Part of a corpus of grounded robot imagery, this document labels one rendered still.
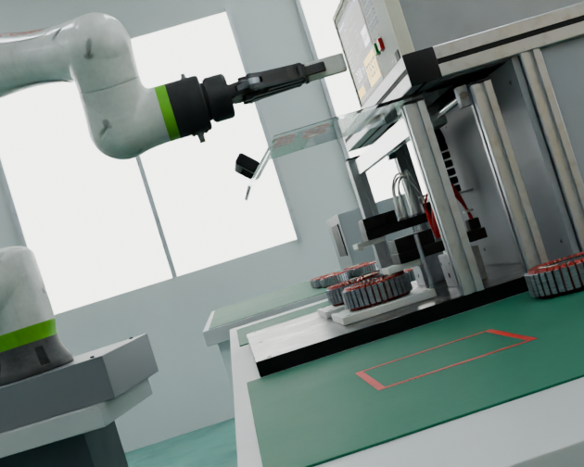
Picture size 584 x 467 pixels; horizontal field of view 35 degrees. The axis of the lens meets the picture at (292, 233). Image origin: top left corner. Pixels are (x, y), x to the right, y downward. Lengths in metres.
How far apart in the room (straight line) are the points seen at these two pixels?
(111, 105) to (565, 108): 0.68
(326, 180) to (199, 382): 1.58
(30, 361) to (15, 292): 0.13
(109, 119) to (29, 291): 0.46
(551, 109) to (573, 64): 0.08
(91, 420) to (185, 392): 4.58
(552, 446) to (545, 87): 0.87
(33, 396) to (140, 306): 4.50
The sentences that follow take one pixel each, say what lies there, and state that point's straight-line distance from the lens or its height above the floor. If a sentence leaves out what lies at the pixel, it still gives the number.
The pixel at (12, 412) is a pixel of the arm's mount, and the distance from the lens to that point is 1.78.
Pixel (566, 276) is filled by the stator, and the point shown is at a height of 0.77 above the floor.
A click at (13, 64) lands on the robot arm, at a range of 1.65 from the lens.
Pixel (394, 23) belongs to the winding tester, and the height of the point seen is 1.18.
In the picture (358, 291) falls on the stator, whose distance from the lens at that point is 1.46.
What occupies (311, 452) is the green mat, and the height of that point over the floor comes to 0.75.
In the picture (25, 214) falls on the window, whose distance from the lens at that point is 6.36.
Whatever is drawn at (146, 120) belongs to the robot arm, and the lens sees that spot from 1.51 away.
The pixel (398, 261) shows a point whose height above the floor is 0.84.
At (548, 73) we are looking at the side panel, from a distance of 1.39.
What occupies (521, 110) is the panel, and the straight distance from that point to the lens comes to 1.39.
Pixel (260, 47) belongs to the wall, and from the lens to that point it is 6.40.
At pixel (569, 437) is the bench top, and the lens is 0.56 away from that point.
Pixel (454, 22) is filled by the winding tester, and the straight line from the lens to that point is 1.48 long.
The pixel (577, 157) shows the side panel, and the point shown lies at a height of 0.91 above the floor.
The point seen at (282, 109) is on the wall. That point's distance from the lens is 6.32.
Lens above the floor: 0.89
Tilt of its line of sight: 1 degrees up
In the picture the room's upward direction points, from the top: 17 degrees counter-clockwise
